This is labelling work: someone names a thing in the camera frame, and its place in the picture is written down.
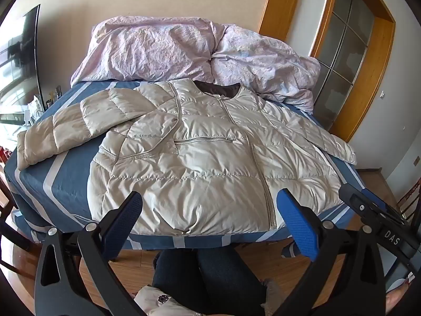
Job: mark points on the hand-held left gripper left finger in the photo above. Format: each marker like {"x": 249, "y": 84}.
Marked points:
{"x": 126, "y": 217}

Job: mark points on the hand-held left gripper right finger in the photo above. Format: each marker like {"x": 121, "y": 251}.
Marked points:
{"x": 297, "y": 223}

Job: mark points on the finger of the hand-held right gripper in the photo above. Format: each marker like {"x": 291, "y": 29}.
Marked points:
{"x": 363, "y": 200}

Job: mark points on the beige puffer jacket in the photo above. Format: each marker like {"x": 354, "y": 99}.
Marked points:
{"x": 197, "y": 171}

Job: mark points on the person's right hand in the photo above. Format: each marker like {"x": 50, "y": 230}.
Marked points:
{"x": 396, "y": 298}

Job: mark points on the wooden chair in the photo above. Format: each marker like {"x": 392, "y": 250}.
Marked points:
{"x": 409, "y": 200}

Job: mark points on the bed with blue striped sheet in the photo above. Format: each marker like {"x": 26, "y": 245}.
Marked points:
{"x": 65, "y": 184}

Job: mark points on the person's legs in dark jeans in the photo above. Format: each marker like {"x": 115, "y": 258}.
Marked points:
{"x": 210, "y": 276}

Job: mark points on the glass pane door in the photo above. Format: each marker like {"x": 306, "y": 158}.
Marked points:
{"x": 348, "y": 39}

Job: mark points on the pink floral duvet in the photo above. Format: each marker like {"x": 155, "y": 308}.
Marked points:
{"x": 148, "y": 49}

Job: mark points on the flat screen television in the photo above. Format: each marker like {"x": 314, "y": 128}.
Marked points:
{"x": 19, "y": 56}

